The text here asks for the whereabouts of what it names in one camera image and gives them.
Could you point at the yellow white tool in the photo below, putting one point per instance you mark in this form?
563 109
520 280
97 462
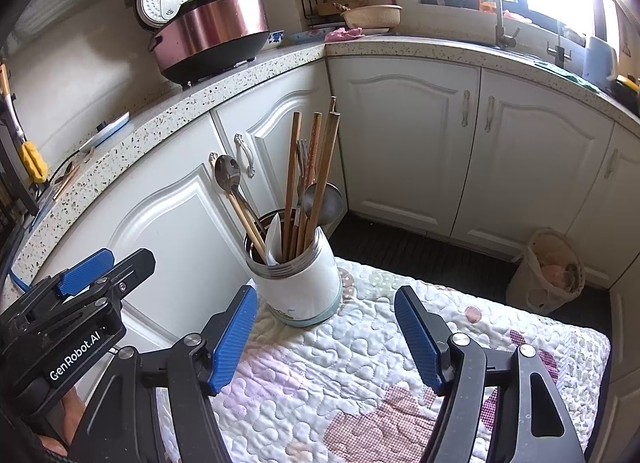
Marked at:
32 160

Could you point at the small blue white bowl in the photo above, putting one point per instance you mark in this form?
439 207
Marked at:
276 39

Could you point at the round blue white lid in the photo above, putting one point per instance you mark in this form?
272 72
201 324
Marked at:
107 128

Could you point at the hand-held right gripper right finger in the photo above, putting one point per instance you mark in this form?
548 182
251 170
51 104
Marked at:
420 343

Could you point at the floral plate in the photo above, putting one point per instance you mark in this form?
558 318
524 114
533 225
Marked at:
305 36

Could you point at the tall metal faucet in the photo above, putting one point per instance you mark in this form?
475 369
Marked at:
500 18

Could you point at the beige woven basket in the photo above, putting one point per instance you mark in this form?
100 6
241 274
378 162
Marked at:
372 17

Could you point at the white kitchen cabinet unit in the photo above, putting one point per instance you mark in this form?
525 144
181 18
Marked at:
410 143

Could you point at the pale blue container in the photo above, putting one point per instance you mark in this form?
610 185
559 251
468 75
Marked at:
600 63

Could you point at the beige waste bin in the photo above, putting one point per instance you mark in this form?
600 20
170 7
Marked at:
545 283

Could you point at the pink cloth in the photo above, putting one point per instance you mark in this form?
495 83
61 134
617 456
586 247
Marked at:
345 34

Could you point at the thick brown wooden chopstick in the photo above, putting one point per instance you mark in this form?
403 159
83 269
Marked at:
325 173

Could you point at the white utensil holder teal base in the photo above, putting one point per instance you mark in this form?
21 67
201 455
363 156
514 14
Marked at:
300 293

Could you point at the light bamboo chopstick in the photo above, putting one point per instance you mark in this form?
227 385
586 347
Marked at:
247 230
255 228

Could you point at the patterned chopstick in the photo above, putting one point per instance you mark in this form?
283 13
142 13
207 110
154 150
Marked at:
312 153

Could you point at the green cloth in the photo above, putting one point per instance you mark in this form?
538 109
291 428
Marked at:
570 75

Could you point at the small metal spoon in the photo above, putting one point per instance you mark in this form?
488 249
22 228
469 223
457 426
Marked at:
227 173

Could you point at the pink rice cooker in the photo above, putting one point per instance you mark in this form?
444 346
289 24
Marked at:
210 28

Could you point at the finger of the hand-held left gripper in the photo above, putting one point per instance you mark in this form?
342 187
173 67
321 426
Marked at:
130 273
85 273

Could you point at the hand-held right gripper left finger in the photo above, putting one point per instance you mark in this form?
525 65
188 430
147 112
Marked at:
232 343

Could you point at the quilted floral blanket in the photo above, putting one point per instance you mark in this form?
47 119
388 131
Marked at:
350 383

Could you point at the person's left hand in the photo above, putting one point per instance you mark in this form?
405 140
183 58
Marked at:
72 413

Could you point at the small metal faucet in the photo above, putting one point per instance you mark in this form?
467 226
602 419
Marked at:
559 50

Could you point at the white plastic rice paddle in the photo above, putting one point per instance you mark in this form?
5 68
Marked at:
274 243

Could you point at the large metal spoon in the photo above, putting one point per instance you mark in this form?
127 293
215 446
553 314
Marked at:
327 203

